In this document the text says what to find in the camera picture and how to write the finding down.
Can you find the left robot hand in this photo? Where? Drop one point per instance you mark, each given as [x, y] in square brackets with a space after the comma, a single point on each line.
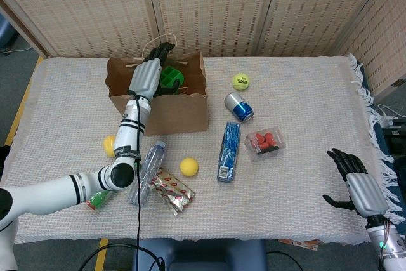
[146, 77]

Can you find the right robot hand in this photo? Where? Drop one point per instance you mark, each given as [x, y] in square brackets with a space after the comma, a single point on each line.
[366, 193]

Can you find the yellow pear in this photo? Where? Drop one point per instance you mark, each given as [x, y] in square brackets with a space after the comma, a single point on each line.
[109, 145]

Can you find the transparent water bottle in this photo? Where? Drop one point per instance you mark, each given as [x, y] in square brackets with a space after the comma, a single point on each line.
[155, 155]

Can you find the gold foil snack packet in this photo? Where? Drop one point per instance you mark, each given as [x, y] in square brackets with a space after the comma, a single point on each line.
[172, 193]

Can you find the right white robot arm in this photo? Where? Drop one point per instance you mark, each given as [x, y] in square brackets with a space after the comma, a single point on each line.
[391, 245]

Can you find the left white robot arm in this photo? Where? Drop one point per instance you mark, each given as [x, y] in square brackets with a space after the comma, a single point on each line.
[128, 137]

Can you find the brown paper bag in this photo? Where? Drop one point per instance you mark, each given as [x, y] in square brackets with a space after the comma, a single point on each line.
[177, 115]

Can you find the black box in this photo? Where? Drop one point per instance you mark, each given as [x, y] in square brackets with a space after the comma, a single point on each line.
[396, 137]

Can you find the white power strip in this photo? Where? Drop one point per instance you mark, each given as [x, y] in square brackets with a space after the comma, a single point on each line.
[387, 121]

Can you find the orange packet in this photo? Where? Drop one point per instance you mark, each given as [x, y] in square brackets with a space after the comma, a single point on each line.
[304, 245]

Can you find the white woven tablecloth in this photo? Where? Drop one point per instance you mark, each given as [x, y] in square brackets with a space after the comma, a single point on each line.
[285, 195]

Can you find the bamboo folding screen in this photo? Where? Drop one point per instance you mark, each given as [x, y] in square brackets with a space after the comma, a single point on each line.
[215, 14]

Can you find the yellow tennis ball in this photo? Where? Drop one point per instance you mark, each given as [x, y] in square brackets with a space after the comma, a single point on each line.
[241, 81]

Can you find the blue silver drink can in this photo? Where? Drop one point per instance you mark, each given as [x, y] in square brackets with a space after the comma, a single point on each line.
[239, 107]

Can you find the yellow foam ball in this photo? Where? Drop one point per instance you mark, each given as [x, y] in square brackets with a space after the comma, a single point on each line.
[189, 167]

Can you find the blue rectangular box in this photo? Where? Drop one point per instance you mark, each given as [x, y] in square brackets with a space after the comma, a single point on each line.
[229, 150]

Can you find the clear box with red pieces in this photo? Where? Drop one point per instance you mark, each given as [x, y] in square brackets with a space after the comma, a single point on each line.
[264, 144]

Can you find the blue round object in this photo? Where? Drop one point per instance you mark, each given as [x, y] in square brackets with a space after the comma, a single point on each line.
[4, 33]

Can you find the blue chair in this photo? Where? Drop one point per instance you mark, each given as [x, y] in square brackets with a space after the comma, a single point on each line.
[196, 255]

